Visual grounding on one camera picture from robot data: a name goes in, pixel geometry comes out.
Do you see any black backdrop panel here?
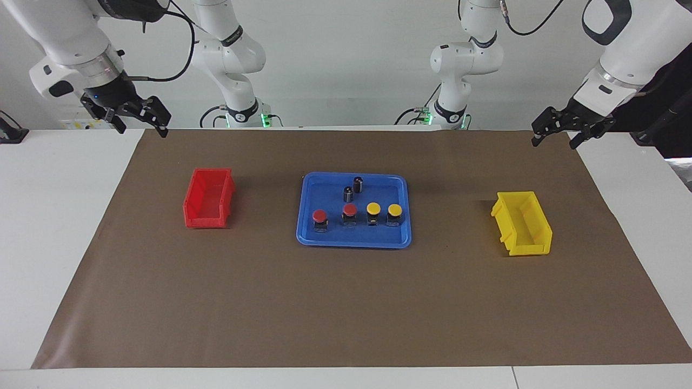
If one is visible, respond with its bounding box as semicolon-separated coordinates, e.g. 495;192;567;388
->
611;43;692;159

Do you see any red plastic bin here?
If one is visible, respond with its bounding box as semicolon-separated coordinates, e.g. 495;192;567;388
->
183;167;236;229

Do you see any black clamp mount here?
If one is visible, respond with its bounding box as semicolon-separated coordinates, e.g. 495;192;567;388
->
0;110;29;145

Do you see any brown paper mat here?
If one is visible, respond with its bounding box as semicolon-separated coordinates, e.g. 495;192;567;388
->
31;129;692;370

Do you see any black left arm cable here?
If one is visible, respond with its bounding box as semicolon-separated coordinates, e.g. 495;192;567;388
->
500;0;565;37

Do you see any black base cable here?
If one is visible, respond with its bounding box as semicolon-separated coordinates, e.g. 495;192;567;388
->
394;84;441;126
199;104;228;129

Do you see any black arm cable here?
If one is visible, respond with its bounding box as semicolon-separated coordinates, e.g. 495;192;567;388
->
500;0;565;37
125;0;196;83

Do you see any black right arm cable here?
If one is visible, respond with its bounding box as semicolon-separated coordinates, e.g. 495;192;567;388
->
125;0;196;83

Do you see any blue plastic tray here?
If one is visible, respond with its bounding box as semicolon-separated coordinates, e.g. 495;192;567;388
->
296;172;412;249

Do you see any white wall outlet box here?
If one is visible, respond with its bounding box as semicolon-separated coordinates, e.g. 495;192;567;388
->
58;116;117;130

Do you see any yellow plastic bin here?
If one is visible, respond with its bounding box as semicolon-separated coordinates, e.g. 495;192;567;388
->
490;191;553;257

